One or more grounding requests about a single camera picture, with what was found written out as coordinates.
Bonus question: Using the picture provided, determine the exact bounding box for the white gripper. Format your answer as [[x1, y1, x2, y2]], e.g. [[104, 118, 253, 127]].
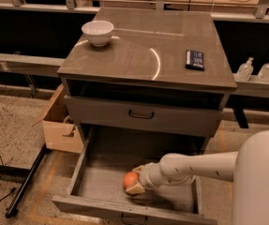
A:
[[126, 163, 166, 195]]

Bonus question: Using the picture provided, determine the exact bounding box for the orange fruit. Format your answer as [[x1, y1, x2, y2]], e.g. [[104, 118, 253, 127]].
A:
[[123, 172, 139, 188]]

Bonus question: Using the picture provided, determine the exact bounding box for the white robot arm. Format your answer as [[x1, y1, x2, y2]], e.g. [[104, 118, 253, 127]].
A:
[[124, 130, 269, 225]]

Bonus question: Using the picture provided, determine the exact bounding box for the open bottom grey drawer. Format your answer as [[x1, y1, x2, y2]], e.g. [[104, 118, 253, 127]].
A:
[[52, 126, 217, 225]]

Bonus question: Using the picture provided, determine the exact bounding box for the closed upper grey drawer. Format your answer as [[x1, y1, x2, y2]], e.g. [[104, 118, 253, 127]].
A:
[[65, 96, 223, 137]]

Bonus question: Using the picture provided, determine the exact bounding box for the grey drawer cabinet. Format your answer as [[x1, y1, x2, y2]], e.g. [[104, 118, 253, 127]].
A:
[[58, 8, 237, 154]]

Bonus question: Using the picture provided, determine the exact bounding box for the cardboard box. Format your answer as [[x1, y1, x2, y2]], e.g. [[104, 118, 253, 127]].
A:
[[34, 84, 83, 154]]

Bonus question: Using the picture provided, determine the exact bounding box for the black metal floor bar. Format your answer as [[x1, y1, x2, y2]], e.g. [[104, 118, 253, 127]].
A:
[[5, 144, 48, 218]]

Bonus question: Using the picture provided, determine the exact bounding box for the dark blue snack packet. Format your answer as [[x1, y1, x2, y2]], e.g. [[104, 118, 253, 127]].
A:
[[186, 50, 204, 71]]

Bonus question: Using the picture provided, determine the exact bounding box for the white ceramic bowl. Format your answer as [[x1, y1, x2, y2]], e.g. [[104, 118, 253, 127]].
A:
[[82, 21, 114, 47]]

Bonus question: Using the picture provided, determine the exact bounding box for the clear sanitizer bottle left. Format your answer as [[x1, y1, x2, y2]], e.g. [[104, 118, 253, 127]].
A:
[[236, 57, 253, 82]]

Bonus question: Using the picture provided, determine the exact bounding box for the clear sanitizer bottle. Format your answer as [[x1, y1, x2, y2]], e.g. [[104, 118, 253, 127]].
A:
[[258, 63, 269, 82], [236, 57, 253, 82]]

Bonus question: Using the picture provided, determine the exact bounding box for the clear sanitizer bottle right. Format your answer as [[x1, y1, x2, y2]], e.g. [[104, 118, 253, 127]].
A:
[[258, 63, 269, 82]]

